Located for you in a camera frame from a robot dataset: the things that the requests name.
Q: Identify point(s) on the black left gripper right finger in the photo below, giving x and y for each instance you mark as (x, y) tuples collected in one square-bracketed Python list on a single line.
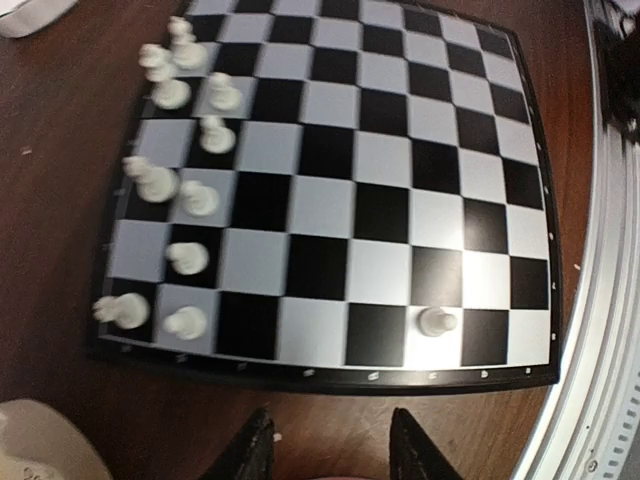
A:
[(412, 454)]

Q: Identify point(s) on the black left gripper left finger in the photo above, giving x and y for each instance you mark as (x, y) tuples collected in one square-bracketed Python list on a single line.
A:
[(250, 453)]

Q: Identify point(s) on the white rook corner piece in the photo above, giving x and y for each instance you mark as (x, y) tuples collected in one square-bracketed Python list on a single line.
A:
[(127, 311)]

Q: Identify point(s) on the white chess piece tall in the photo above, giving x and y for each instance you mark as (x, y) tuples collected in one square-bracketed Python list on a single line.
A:
[(187, 53), (168, 92)]

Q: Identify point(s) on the cream bowl with spout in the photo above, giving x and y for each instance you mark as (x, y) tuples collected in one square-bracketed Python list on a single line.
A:
[(38, 442)]

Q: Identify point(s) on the black and white chessboard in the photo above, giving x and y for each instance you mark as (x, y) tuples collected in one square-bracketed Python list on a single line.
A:
[(389, 158)]

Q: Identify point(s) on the white scalloped bowl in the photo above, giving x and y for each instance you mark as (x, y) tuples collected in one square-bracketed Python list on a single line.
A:
[(21, 18)]

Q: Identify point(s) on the aluminium front rail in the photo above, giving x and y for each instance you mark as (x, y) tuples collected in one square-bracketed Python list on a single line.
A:
[(588, 426)]

